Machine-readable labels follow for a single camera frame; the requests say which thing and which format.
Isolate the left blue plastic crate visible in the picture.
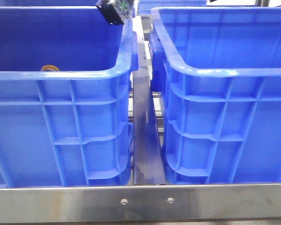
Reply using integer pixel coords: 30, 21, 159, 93
0, 9, 138, 188

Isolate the stainless steel front rail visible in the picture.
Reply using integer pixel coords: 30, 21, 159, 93
0, 184, 281, 224

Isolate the red mushroom push button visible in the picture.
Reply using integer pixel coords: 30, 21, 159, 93
96, 0, 134, 25

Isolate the far left blue crate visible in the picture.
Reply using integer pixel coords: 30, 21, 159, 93
0, 0, 98, 13

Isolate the blue plastic crate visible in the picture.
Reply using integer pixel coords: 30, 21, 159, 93
0, 9, 138, 188
151, 7, 281, 184

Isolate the right blue plastic crate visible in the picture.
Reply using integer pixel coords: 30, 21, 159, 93
151, 7, 281, 184

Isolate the yellow mushroom push button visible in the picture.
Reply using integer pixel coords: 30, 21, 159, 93
41, 65, 59, 71

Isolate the far right blue crate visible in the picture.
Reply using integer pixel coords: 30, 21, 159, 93
137, 0, 207, 15

